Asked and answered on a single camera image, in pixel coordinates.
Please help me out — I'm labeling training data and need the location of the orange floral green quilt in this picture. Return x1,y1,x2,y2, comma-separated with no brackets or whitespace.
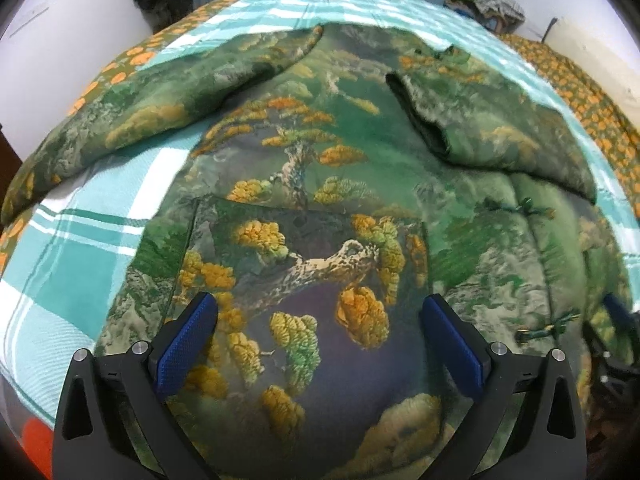
0,0,640,271

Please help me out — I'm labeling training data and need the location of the pile of clothes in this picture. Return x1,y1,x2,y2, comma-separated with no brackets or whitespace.
446,0,526,33

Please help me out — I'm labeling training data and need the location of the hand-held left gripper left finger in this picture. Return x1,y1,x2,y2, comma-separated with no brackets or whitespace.
52,292,219,480

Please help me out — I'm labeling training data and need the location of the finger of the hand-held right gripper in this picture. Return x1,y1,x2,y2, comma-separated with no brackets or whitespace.
602,294,635,333
582,320,635,396

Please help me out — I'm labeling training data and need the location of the white wall plate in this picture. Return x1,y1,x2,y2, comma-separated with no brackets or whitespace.
7,5,51,36

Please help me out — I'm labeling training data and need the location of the teal checked blanket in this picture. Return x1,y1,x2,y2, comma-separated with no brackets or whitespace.
0,0,626,426

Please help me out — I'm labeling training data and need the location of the person's orange fleece clothing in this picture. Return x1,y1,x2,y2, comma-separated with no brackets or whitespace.
20,415,56,480

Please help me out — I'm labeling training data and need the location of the green landscape print jacket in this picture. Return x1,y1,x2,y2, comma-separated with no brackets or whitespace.
0,22,640,480

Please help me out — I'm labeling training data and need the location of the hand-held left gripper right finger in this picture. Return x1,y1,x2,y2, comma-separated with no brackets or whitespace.
422,294,586,480

